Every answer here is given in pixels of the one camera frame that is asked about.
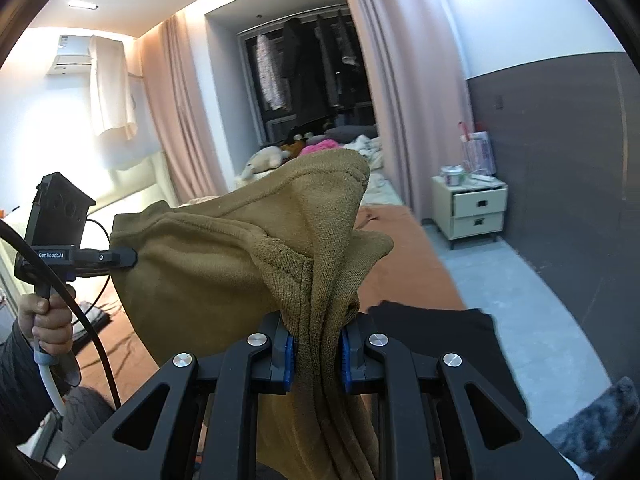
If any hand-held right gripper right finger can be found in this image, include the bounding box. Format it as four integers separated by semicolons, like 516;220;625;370
340;322;576;480

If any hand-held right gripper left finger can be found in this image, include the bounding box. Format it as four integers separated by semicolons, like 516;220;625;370
62;312;296;480

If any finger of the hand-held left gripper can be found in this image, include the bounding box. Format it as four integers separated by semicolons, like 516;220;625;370
75;246;138;277

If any olive brown printed t-shirt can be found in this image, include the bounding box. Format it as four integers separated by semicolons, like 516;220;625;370
110;149;396;480

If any person's left forearm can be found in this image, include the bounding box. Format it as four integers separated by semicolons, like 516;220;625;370
0;317;46;448

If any folded grey clothes stack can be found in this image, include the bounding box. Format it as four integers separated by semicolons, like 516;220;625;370
70;300;112;333

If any person's left hand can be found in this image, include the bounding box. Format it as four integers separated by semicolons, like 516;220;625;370
17;285;77;356

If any cream padded headboard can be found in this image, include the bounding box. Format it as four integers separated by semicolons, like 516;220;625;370
85;152;173;241

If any black folded garment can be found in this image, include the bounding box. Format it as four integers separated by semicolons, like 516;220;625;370
367;301;531;421

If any bed with orange blanket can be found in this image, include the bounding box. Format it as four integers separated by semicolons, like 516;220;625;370
75;205;468;396

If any hanging white shirt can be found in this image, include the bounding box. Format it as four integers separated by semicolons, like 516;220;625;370
87;35;138;141

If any pink window curtain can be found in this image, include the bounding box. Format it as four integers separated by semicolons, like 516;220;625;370
135;10;231;206
340;0;473;221

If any white air conditioner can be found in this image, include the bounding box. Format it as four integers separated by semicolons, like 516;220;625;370
46;34;96;76

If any cream duvet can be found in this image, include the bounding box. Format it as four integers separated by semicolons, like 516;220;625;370
360;170;406;208

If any cream plush toy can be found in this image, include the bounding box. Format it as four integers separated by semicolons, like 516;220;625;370
235;146;283;182

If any white two-drawer nightstand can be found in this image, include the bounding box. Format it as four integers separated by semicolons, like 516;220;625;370
431;175;509;251

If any brown plush toy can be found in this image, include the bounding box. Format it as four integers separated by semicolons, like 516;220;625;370
280;132;306;158

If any pink fluffy plush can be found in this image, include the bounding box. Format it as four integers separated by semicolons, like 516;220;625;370
299;139;343;158

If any small white container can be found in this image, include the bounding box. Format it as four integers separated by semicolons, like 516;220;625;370
440;165;469;187

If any white patterned pillow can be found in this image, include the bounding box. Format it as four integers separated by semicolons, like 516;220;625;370
345;135;386;171

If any grey pillow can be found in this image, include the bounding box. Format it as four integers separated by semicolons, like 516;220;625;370
325;124;378;143

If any hanging floral garment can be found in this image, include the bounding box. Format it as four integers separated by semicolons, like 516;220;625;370
255;34;283;111

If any striped gift bag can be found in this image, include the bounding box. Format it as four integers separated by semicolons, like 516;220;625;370
459;121;496;176

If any grey fluffy rug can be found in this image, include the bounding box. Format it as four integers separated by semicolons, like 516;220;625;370
545;377;638;476

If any hanging black coat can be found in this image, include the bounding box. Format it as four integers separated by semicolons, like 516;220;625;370
280;17;333;131

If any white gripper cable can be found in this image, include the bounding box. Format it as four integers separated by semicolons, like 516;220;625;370
34;350;68;416

